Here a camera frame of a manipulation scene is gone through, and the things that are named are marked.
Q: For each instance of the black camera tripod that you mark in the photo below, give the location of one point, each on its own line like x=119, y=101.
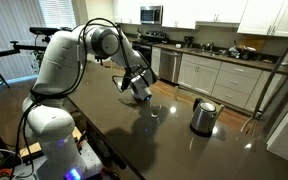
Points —
x=14, y=50

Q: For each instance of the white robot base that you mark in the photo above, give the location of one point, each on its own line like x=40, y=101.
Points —
x=53, y=128

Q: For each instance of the stainless steel electric kettle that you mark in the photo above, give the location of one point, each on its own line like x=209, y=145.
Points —
x=204, y=117

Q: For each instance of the clear drinking glass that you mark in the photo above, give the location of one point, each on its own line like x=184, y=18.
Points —
x=155, y=110

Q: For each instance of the stainless steel dishwasher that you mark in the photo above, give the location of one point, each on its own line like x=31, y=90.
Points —
x=170, y=62

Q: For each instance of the black stove range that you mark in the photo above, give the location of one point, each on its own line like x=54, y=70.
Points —
x=144, y=45

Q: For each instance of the silver microwave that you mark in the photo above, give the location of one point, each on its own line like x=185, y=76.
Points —
x=151, y=14

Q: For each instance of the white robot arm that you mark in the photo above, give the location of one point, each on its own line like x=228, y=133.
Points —
x=104, y=42

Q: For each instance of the cream wooden chair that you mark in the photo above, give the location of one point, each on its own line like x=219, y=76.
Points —
x=254, y=119

